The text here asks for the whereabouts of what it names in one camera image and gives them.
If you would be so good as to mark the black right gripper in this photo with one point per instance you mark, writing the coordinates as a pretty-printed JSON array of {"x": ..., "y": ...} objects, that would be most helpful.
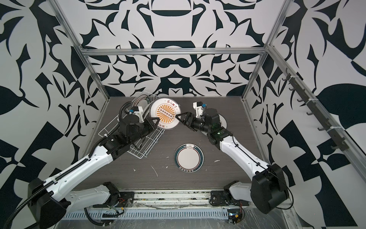
[{"x": 190, "y": 116}]

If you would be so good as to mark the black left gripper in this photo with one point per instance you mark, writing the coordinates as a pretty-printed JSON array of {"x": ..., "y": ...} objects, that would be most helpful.
[{"x": 147, "y": 122}]

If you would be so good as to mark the orange sunburst pattern plate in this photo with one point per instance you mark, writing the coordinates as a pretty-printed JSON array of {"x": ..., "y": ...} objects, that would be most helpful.
[{"x": 166, "y": 110}]

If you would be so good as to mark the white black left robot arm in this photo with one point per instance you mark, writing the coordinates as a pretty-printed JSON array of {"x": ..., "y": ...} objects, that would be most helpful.
[{"x": 48, "y": 213}]

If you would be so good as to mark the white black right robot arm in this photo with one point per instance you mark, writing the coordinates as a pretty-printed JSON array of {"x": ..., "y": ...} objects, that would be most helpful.
[{"x": 268, "y": 188}]

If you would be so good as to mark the stack of unloaded plates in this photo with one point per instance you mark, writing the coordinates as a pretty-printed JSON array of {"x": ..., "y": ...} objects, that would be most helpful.
[{"x": 223, "y": 121}]

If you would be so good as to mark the green banner rim plate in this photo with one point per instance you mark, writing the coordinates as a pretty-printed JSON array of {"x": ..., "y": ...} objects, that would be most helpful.
[{"x": 143, "y": 101}]

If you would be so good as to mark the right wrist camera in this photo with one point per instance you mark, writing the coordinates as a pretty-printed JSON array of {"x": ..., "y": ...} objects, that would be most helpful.
[{"x": 199, "y": 108}]

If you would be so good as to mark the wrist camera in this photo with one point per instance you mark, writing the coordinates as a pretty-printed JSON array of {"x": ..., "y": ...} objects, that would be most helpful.
[
  {"x": 137, "y": 111},
  {"x": 199, "y": 108}
]

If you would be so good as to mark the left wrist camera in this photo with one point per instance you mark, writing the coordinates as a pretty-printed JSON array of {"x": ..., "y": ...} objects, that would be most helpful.
[{"x": 137, "y": 111}]

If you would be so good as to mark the white wire dish rack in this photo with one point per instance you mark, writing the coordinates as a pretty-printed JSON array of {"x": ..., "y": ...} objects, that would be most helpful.
[{"x": 143, "y": 147}]

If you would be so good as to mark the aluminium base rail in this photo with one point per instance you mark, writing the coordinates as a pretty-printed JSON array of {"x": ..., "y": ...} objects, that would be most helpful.
[{"x": 177, "y": 199}]

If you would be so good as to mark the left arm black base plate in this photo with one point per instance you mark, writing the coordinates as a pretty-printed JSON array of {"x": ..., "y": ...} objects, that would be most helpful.
[{"x": 125, "y": 199}]

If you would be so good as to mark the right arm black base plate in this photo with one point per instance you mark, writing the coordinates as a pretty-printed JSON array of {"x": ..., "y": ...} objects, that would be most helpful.
[{"x": 221, "y": 198}]

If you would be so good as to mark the white slotted cable duct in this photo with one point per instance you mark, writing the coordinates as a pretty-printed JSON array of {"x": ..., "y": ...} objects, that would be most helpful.
[{"x": 134, "y": 214}]

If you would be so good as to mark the black wall hook rail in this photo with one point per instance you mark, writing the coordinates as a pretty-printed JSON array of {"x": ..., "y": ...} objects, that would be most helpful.
[{"x": 318, "y": 111}]

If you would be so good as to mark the aluminium cage frame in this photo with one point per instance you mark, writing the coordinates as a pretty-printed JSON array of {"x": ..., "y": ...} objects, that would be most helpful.
[{"x": 355, "y": 155}]

